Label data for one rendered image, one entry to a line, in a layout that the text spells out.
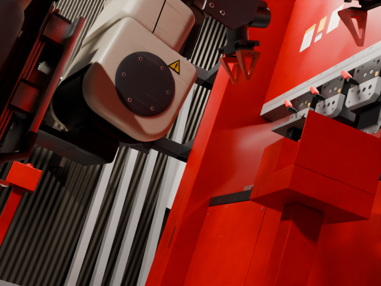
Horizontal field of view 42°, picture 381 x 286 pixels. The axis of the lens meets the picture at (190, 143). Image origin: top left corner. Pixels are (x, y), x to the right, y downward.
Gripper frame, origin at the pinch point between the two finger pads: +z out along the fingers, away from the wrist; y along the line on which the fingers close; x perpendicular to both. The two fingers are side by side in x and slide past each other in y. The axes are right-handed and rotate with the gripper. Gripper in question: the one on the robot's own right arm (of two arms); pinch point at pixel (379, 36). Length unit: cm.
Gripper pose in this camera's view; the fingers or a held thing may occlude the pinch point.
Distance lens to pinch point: 101.6
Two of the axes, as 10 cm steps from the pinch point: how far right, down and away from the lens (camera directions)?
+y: -5.2, 0.8, 8.5
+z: 0.8, 10.0, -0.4
